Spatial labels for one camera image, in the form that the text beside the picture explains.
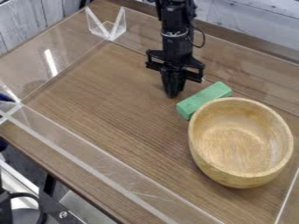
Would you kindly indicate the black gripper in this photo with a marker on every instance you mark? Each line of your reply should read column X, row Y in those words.
column 176, row 59

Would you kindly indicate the green foam block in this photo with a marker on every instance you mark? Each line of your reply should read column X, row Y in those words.
column 189, row 105

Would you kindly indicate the brown wooden bowl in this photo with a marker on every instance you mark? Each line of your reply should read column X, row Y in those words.
column 241, row 141

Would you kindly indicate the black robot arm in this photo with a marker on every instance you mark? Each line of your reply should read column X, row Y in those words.
column 176, row 14

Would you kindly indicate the blue object at left edge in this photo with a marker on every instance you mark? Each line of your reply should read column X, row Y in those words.
column 6, row 98

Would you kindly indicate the black table leg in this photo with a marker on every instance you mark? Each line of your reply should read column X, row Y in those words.
column 50, row 184

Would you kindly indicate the clear acrylic corner bracket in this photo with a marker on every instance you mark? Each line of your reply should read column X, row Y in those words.
column 108, row 30

